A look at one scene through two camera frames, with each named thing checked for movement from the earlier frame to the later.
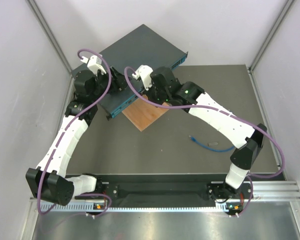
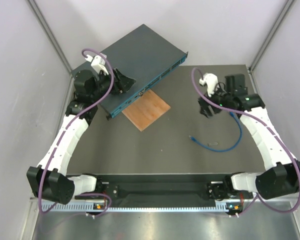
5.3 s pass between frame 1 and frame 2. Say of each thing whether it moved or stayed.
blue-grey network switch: stayed
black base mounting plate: stayed
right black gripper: moved
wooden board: stayed
